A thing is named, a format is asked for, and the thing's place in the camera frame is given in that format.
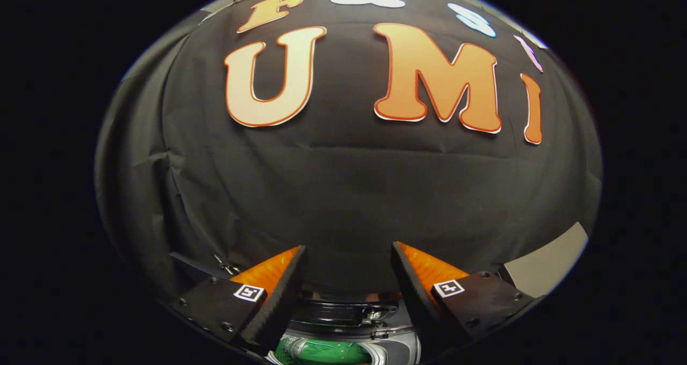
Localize green polo shirt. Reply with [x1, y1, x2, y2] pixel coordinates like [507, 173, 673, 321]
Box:
[275, 337, 372, 365]

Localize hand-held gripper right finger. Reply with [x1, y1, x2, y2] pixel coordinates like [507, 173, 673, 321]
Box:
[390, 241, 538, 355]

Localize grey cabinet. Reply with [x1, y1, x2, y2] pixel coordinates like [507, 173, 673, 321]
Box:
[503, 222, 589, 299]

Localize dark washing machine lid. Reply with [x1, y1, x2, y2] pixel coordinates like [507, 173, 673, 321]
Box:
[294, 293, 403, 328]

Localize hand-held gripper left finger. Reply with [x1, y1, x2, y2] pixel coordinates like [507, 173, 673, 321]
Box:
[169, 245, 309, 355]

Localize black backdrop cloth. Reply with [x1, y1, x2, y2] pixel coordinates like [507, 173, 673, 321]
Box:
[95, 0, 603, 308]

